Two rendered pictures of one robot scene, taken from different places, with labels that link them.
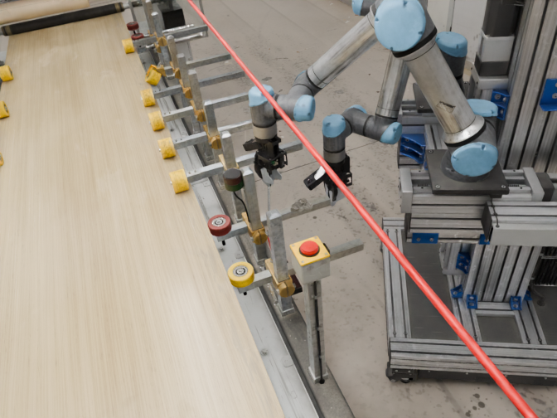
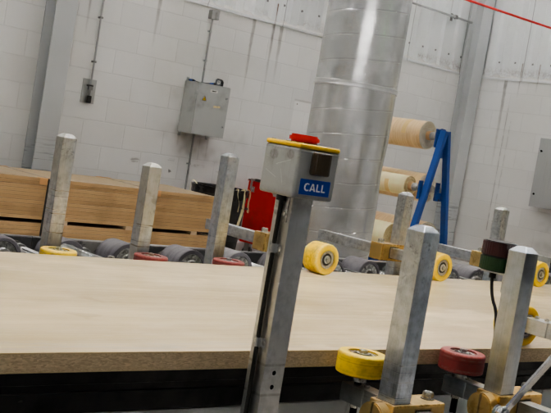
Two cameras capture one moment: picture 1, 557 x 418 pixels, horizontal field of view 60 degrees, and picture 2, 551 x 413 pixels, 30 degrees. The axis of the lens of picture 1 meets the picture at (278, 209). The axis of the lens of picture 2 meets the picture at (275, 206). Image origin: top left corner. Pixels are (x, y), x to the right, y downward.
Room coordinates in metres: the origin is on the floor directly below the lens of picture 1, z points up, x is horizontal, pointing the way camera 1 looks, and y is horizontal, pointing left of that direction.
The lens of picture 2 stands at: (0.21, -1.26, 1.22)
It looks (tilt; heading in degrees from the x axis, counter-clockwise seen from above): 4 degrees down; 66
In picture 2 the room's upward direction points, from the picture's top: 9 degrees clockwise
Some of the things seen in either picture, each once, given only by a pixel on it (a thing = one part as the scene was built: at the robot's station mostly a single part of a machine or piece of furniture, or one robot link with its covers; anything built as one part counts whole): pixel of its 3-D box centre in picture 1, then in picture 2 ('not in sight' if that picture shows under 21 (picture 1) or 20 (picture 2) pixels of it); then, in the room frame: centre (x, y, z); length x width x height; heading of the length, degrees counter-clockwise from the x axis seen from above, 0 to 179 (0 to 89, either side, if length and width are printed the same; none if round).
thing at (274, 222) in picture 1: (281, 270); (396, 383); (1.01, 0.02, 0.89); 0.03 x 0.03 x 0.48; 16
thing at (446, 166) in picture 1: (467, 155); not in sight; (1.22, -0.61, 1.09); 0.15 x 0.15 x 0.10
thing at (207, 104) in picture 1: (217, 152); not in sight; (1.73, 0.23, 0.88); 0.03 x 0.03 x 0.48; 16
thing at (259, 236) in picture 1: (254, 227); (503, 405); (1.27, 0.09, 0.85); 0.13 x 0.06 x 0.05; 16
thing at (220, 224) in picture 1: (221, 232); (457, 380); (1.26, 0.21, 0.85); 0.08 x 0.08 x 0.11
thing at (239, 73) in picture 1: (196, 84); not in sight; (2.27, 0.33, 0.95); 0.50 x 0.04 x 0.04; 106
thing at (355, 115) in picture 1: (355, 121); not in sight; (1.44, -0.30, 1.12); 0.11 x 0.11 x 0.08; 46
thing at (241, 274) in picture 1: (242, 282); (357, 384); (1.02, 0.14, 0.85); 0.08 x 0.08 x 0.11
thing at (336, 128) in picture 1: (334, 133); not in sight; (1.38, -0.22, 1.13); 0.09 x 0.08 x 0.11; 136
